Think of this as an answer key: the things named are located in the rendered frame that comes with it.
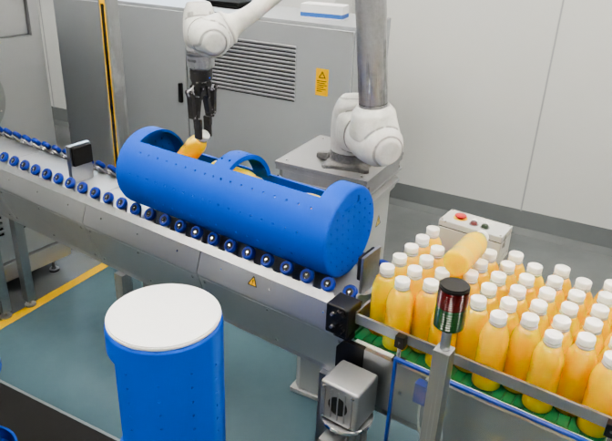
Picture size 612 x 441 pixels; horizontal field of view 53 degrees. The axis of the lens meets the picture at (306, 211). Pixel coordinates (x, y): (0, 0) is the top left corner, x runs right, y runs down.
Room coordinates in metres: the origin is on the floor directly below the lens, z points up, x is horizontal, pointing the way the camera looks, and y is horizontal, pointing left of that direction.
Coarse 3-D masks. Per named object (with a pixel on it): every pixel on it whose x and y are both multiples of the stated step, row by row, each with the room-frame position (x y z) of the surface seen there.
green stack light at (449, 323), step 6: (438, 312) 1.07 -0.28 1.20; (444, 312) 1.06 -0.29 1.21; (438, 318) 1.07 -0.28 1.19; (444, 318) 1.06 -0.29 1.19; (450, 318) 1.05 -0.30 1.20; (456, 318) 1.05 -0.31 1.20; (462, 318) 1.06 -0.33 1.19; (438, 324) 1.06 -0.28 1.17; (444, 324) 1.06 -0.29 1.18; (450, 324) 1.05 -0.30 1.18; (456, 324) 1.05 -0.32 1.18; (462, 324) 1.06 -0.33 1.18; (444, 330) 1.05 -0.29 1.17; (450, 330) 1.05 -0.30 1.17; (456, 330) 1.05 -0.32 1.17; (462, 330) 1.06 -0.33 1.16
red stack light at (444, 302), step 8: (440, 296) 1.07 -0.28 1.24; (448, 296) 1.06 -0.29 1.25; (456, 296) 1.05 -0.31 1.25; (464, 296) 1.06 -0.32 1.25; (440, 304) 1.07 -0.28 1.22; (448, 304) 1.05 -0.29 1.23; (456, 304) 1.05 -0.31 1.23; (464, 304) 1.06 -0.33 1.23; (448, 312) 1.05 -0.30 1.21; (456, 312) 1.05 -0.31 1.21
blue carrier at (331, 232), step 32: (160, 128) 2.11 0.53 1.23; (128, 160) 1.98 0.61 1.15; (160, 160) 1.92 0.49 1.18; (192, 160) 1.87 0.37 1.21; (224, 160) 1.84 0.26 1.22; (256, 160) 1.92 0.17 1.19; (128, 192) 1.98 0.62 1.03; (160, 192) 1.87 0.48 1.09; (192, 192) 1.80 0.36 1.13; (224, 192) 1.74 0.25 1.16; (256, 192) 1.69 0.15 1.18; (288, 192) 1.65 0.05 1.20; (320, 192) 1.85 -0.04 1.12; (352, 192) 1.63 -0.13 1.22; (224, 224) 1.73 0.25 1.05; (256, 224) 1.65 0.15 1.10; (288, 224) 1.59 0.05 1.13; (320, 224) 1.54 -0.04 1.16; (352, 224) 1.64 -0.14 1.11; (288, 256) 1.61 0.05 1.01; (320, 256) 1.52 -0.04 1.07; (352, 256) 1.65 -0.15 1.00
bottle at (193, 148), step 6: (192, 138) 2.03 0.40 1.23; (186, 144) 2.03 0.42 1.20; (192, 144) 2.02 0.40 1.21; (198, 144) 2.01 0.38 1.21; (204, 144) 2.03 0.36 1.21; (180, 150) 2.05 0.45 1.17; (186, 150) 2.03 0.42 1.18; (192, 150) 2.02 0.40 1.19; (198, 150) 2.02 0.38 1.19; (204, 150) 2.05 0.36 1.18; (192, 156) 2.03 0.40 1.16; (198, 156) 2.04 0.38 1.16
